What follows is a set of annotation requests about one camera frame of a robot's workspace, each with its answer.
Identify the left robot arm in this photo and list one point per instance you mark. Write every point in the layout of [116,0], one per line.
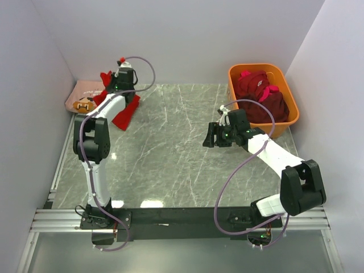
[91,141]

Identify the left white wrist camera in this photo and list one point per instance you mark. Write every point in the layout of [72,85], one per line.
[122,63]

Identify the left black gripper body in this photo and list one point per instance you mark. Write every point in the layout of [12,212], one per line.
[114,80]

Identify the black base crossbar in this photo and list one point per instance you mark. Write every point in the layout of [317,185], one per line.
[168,223]

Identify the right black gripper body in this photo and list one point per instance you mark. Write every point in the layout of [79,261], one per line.
[225,135]

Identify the orange plastic basket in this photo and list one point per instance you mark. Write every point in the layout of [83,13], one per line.
[281,105]

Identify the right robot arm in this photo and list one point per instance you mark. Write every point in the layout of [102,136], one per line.
[301,185]

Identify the bright red t-shirt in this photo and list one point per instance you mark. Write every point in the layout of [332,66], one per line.
[123,118]

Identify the folded pink graphic t-shirt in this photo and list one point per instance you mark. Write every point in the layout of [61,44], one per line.
[81,99]

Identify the aluminium rail frame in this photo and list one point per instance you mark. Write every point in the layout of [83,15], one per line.
[159,161]

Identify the maroon t-shirt with pink collar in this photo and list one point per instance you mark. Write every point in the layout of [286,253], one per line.
[256,84]

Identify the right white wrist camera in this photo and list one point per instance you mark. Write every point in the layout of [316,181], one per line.
[224,119]

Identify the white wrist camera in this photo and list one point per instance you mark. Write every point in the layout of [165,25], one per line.
[224,119]
[122,63]

